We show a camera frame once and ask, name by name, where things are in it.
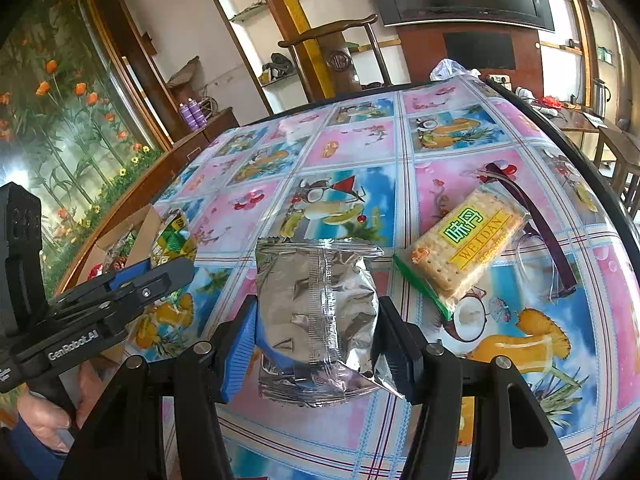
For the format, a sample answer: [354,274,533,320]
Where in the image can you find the yellow green pea packet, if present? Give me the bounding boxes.
[150,208,198,268]

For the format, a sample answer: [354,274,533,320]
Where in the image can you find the purple bottle left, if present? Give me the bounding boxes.
[179,103,200,131]

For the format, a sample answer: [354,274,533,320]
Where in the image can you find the black shoes on shelf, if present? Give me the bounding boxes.
[258,52,296,86]

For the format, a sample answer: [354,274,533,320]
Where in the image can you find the purple bottle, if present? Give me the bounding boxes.
[188,99,207,128]
[179,103,200,131]

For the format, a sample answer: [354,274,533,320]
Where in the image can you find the wooden side table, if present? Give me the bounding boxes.
[540,108,639,224]

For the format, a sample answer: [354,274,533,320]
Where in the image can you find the flower mural glass panel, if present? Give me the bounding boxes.
[1,0,163,296]

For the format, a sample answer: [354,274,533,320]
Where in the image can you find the silver foil snack bag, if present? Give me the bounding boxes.
[255,237,397,408]

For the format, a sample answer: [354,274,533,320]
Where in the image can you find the purple frame eyeglasses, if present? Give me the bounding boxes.
[480,162,578,304]

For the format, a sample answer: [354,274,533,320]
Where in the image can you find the white plastic bag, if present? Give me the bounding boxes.
[430,58,480,81]

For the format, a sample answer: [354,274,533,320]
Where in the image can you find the purple bottle right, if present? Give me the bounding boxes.
[188,99,207,128]

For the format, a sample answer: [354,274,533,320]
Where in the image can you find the brown cardboard box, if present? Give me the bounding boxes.
[77,205,160,284]

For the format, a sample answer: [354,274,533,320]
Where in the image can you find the colourful fruit print tablecloth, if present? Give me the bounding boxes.
[125,76,639,479]

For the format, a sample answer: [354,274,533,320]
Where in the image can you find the steel electric kettle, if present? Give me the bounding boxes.
[591,78,612,118]

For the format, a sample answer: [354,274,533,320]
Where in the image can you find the wooden chair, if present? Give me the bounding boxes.
[278,14,392,102]

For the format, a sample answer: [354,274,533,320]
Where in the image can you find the person's left hand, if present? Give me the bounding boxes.
[17,361,103,453]

